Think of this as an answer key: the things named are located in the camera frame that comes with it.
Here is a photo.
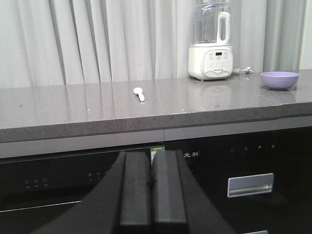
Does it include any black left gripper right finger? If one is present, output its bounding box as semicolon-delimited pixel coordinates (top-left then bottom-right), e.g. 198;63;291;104
152;151;234;234

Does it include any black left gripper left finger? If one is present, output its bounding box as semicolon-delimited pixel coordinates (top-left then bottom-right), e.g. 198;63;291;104
34;152;151;234

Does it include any light blue plastic spoon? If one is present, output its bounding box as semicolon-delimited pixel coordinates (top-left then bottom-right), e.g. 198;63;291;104
133;87;145;102

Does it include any purple plastic bowl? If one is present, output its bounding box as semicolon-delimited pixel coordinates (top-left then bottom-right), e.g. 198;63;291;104
260;71;299;89

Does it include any green energy label sticker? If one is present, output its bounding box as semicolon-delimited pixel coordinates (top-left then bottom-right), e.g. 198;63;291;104
150;146;165;165

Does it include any black built-in appliance right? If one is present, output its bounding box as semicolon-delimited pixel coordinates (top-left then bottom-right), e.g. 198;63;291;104
165;127;312;234

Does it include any black built-in dishwasher left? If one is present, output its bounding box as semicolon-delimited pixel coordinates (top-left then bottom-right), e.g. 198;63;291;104
0;145;153;234

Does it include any white blender with clear jug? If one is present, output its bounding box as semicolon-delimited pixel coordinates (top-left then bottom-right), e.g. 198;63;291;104
188;2;234;80

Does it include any grey pleated curtain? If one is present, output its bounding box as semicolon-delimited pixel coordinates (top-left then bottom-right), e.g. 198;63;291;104
0;0;312;88

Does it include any silver recessed drawer handle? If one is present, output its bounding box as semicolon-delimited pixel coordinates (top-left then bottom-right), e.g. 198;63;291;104
227;173;274;198

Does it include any white blender power cable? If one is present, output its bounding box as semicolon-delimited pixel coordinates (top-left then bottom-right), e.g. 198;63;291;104
231;67;253;75

